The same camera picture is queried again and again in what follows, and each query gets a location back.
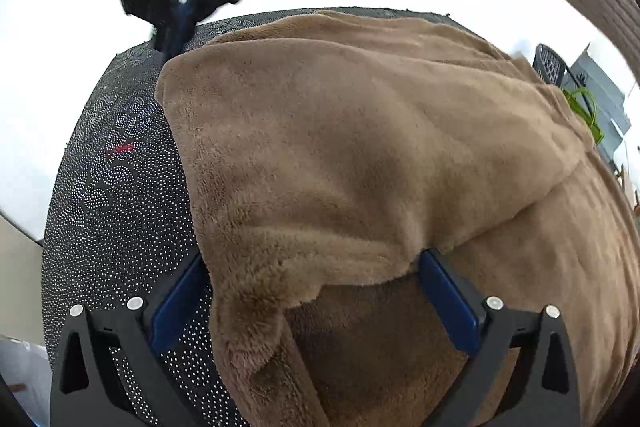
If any brown fleece garment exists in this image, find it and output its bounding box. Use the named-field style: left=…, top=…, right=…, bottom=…
left=156, top=12, right=639, bottom=426

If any black mesh chair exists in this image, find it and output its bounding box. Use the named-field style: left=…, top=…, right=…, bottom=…
left=533, top=43, right=568, bottom=87

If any black patterned table cloth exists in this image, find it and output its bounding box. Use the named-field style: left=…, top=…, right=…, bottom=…
left=40, top=5, right=497, bottom=427

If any green paper bag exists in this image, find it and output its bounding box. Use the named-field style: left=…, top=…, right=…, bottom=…
left=562, top=88, right=604, bottom=145

